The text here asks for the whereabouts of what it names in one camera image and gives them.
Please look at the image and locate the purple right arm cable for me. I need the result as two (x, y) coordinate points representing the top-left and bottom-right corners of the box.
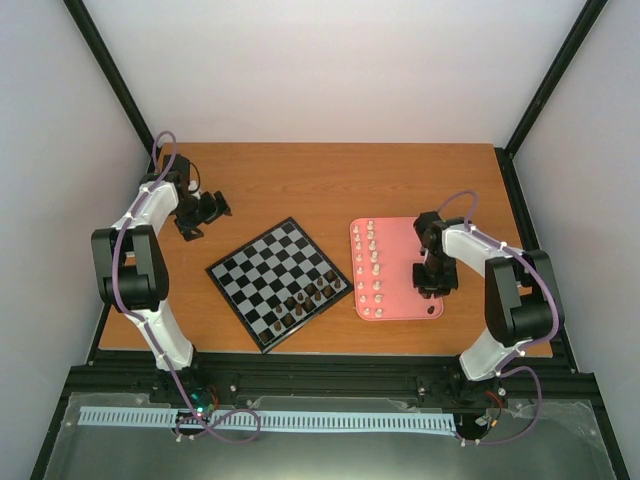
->
(437, 190), (559, 446)

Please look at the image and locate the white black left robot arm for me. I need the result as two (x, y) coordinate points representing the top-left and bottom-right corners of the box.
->
(91, 154), (231, 403)

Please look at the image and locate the black aluminium frame base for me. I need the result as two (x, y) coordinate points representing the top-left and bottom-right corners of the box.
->
(32, 143), (628, 479)

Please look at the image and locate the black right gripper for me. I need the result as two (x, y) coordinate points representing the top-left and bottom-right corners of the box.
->
(413, 253), (459, 298)

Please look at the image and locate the pink plastic tray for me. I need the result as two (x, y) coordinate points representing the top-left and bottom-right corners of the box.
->
(350, 217), (444, 322)

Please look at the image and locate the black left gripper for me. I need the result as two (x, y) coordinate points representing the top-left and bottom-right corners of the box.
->
(173, 191), (232, 242)

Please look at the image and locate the black white chessboard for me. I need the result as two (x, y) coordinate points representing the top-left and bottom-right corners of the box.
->
(206, 217), (353, 354)

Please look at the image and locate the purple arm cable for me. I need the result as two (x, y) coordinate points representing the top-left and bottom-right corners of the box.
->
(110, 131), (262, 446)
(437, 190), (559, 446)

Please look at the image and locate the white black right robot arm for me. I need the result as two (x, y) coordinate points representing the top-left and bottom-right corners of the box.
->
(412, 211), (564, 405)

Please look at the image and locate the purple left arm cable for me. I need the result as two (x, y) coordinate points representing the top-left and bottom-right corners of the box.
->
(110, 131), (262, 446)

